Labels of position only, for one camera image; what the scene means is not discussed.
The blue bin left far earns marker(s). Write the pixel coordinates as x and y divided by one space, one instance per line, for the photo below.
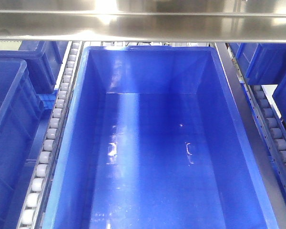
43 58

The steel shelf front beam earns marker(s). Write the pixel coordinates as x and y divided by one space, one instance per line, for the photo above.
144 20

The large blue target bin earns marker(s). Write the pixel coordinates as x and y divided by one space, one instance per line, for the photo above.
154 140

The left white roller track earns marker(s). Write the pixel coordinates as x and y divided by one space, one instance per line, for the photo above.
35 202

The white roller track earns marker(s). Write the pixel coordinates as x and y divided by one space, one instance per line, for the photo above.
35 202
269 125

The right white roller track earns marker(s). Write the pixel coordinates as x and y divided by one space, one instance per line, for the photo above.
269 125

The blue bin right far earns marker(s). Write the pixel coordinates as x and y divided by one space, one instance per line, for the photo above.
261 63

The blue bin left near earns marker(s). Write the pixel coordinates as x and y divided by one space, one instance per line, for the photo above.
20 113

